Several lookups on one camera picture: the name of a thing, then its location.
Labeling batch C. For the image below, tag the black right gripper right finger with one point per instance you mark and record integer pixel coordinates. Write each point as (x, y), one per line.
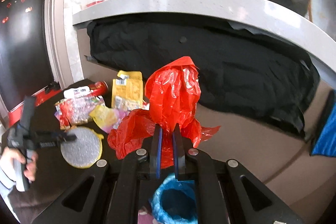
(178, 154)

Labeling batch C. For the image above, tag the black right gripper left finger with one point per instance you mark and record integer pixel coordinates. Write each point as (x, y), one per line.
(156, 153)

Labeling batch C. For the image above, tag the yellow pink wrapper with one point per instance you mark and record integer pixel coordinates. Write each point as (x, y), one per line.
(107, 119)

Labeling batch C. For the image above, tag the red silver snack wrapper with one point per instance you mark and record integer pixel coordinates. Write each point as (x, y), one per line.
(76, 111)

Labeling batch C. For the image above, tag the red plastic bag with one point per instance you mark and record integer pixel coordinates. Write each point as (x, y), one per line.
(173, 92)

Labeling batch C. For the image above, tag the yellow snack packet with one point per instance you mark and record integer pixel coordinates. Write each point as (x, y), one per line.
(127, 91)

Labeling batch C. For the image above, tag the blue trash bag bin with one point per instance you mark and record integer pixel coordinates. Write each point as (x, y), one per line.
(174, 201)

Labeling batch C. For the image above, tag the white kitchen countertop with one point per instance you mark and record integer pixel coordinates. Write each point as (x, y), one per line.
(260, 15)

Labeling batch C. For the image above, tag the person's left hand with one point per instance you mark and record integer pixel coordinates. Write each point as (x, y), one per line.
(11, 155)

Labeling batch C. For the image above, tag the red drink can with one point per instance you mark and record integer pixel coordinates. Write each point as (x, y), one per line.
(99, 88)

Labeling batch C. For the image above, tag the black cloth under counter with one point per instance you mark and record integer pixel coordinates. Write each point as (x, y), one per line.
(252, 75)

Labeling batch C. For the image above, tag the black refrigerator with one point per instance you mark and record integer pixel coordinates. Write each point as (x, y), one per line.
(25, 64)

